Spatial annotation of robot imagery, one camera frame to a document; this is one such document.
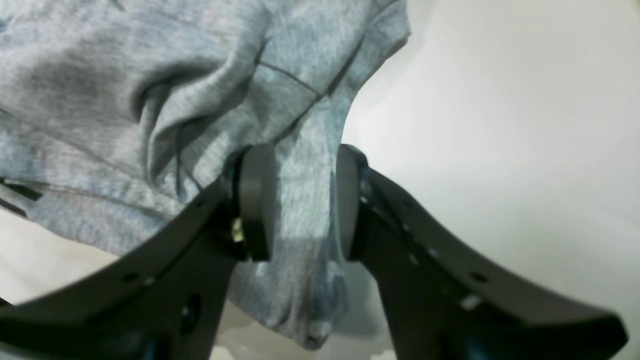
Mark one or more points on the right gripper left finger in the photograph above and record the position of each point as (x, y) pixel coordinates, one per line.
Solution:
(164, 300)

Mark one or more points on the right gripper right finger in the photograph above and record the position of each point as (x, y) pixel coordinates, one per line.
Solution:
(443, 300)

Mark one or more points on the grey T-shirt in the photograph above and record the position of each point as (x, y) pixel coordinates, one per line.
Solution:
(115, 114)

